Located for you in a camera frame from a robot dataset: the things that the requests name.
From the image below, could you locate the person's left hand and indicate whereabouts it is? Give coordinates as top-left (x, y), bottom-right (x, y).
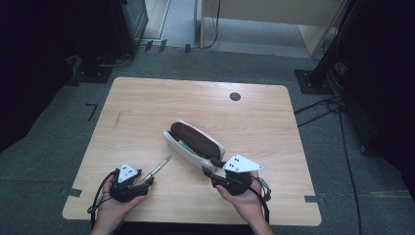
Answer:
top-left (93, 174), bottom-right (147, 231)

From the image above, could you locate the black stand base plate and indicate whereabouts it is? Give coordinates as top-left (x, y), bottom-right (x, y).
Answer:
top-left (71, 63), bottom-right (114, 84)

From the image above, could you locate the light wooden furniture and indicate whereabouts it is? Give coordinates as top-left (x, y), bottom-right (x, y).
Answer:
top-left (200, 0), bottom-right (347, 59)

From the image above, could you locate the person's right hand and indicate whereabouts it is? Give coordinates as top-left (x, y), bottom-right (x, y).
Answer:
top-left (214, 170), bottom-right (266, 226)

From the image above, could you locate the hand-held gripper cable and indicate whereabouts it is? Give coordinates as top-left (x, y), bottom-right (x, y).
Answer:
top-left (247, 176), bottom-right (273, 226)
top-left (86, 168), bottom-right (119, 231)

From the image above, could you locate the left hand-held gripper cable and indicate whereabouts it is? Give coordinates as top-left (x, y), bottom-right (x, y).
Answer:
top-left (86, 168), bottom-right (119, 231)

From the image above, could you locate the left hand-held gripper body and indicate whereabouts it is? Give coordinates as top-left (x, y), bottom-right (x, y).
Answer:
top-left (109, 163), bottom-right (149, 204)

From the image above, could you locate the black angled floor tape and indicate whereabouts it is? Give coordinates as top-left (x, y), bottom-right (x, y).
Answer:
top-left (84, 103), bottom-right (99, 122)

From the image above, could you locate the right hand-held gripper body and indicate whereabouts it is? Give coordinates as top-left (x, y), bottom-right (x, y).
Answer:
top-left (216, 153), bottom-right (264, 197)

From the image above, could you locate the silver pen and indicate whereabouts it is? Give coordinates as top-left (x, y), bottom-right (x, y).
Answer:
top-left (139, 155), bottom-right (172, 186)

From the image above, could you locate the thin black floor cable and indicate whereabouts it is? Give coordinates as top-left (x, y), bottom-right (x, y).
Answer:
top-left (97, 52), bottom-right (136, 69)

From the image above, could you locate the dark curtain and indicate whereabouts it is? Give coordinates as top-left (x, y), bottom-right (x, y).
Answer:
top-left (0, 0), bottom-right (114, 155)
top-left (336, 0), bottom-right (415, 200)

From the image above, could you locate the black equipment cabinet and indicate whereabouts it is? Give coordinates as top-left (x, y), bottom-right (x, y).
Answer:
top-left (109, 0), bottom-right (150, 59)

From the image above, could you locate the black stand with base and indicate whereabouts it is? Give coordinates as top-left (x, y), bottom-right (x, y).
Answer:
top-left (294, 0), bottom-right (360, 96)

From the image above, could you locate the right hand-held gripper cable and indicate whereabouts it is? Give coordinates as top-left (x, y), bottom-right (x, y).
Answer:
top-left (247, 176), bottom-right (273, 226)

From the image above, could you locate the person's dark clothing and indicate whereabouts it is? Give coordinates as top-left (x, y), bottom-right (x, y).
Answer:
top-left (115, 221), bottom-right (259, 235)

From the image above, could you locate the long black floor cable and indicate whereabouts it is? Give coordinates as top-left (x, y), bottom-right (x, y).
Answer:
top-left (338, 107), bottom-right (364, 235)

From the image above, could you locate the white pencil case brown lining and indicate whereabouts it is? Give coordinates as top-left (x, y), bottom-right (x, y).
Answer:
top-left (161, 118), bottom-right (227, 173)

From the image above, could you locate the black hanging cable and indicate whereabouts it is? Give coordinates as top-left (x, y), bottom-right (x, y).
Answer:
top-left (202, 0), bottom-right (222, 51)

